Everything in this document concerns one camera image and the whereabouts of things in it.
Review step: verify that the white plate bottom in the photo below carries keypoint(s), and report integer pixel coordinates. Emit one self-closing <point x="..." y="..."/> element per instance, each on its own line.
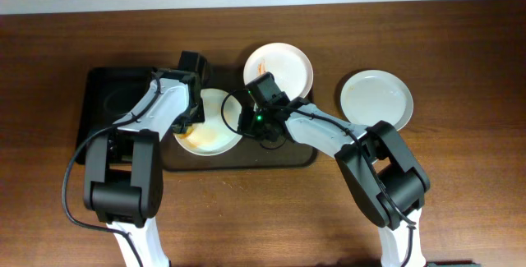
<point x="212" y="137"/>

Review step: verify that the green and yellow sponge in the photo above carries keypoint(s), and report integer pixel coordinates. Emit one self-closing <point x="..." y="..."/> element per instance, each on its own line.
<point x="185" y="132"/>

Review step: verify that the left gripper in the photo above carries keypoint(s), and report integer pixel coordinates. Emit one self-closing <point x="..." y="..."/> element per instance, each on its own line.
<point x="182" y="125"/>

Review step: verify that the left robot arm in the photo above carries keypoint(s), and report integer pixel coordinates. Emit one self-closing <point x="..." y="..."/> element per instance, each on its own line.
<point x="134" y="109"/>

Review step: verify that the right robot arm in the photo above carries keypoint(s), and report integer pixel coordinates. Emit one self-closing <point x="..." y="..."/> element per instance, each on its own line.
<point x="386" y="181"/>

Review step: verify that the black plastic tray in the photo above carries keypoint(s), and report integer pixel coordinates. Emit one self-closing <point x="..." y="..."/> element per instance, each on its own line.
<point x="110" y="93"/>

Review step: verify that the white plate top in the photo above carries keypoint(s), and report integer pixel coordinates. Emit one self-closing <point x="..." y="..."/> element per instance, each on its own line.
<point x="290" y="67"/>

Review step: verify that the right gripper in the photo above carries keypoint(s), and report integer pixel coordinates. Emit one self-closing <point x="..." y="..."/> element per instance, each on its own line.
<point x="265" y="134"/>

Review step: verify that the white plate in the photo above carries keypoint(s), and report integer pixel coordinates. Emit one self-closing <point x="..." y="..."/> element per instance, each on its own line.
<point x="290" y="67"/>
<point x="212" y="137"/>
<point x="370" y="96"/>

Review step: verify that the brown serving tray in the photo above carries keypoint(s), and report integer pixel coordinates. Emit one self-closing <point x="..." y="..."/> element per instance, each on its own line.
<point x="247" y="153"/>

